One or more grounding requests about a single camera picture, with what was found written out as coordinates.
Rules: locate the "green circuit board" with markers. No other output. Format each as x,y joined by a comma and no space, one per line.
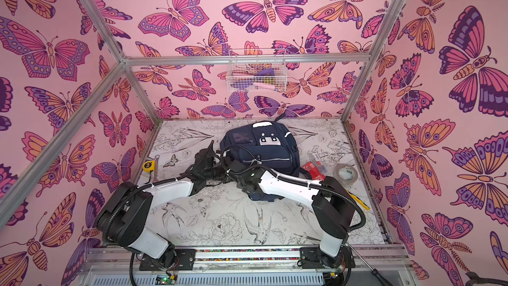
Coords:
166,279

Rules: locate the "black handled screwdriver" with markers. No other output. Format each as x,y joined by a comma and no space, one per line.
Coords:
381,279

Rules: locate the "red paper pack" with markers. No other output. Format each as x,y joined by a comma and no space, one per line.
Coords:
311,170

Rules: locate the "yellow handled pliers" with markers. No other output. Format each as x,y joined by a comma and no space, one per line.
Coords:
359,201

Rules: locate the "clear packing tape roll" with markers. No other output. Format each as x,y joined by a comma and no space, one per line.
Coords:
346,175

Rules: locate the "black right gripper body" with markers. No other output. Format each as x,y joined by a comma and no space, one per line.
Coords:
233,165

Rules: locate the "yellow tape measure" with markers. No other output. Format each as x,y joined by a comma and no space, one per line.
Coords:
148,166

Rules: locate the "clear plastic stationery case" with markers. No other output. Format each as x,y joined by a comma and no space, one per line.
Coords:
316,160

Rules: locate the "white wire basket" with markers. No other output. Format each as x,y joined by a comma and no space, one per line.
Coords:
259,70

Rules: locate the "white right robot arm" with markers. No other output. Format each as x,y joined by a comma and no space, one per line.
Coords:
337,213

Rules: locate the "navy blue student backpack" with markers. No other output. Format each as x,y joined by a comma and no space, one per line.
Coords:
268,145

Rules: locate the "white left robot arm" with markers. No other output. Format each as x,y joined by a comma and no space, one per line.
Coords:
122,221

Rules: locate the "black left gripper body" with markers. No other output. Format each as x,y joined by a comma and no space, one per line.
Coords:
208,176

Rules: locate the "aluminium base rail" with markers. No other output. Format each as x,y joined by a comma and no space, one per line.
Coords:
248,265

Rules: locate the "silver wrench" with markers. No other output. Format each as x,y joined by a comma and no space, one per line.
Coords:
156,168

